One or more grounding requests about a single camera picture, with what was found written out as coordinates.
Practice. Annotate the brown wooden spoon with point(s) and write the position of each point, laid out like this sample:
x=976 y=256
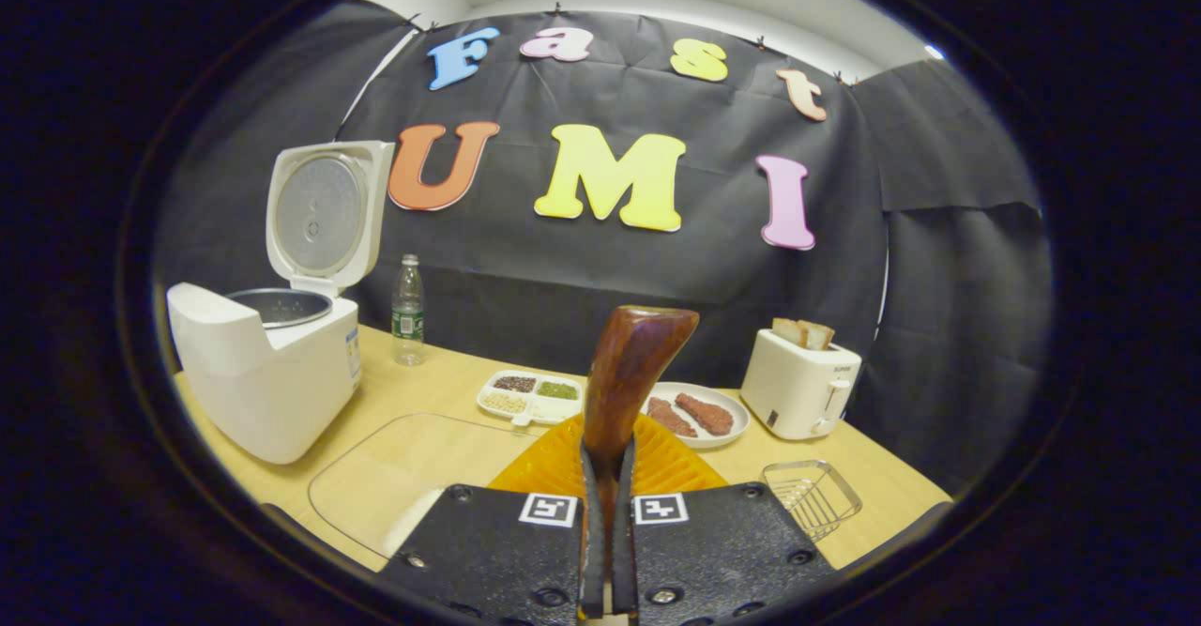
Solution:
x=629 y=373

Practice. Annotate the white toaster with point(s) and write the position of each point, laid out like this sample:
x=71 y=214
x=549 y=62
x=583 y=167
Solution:
x=798 y=391

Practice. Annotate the clear water bottle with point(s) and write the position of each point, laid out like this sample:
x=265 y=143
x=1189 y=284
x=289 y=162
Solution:
x=408 y=312

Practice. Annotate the brown meat piece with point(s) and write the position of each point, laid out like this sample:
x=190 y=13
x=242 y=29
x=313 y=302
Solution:
x=668 y=418
x=708 y=414

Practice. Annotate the clear container of rice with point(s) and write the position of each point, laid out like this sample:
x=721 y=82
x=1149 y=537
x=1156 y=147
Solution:
x=403 y=476

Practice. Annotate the toast slice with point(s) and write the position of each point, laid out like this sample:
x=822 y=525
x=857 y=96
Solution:
x=788 y=331
x=818 y=335

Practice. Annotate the black backdrop cloth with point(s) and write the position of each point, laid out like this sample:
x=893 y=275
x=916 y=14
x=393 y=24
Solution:
x=938 y=326

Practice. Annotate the white divided grain dish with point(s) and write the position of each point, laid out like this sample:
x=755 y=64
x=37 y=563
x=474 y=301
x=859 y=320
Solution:
x=525 y=399

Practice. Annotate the white round plate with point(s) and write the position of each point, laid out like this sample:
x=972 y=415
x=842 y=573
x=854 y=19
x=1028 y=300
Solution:
x=727 y=401

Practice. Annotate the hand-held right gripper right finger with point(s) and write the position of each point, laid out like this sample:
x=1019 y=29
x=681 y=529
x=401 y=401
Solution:
x=722 y=551

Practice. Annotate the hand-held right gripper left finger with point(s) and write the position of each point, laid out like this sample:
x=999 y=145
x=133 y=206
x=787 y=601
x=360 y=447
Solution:
x=497 y=551

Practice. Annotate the white rice cooker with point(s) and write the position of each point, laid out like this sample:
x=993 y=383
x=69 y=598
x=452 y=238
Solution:
x=263 y=382

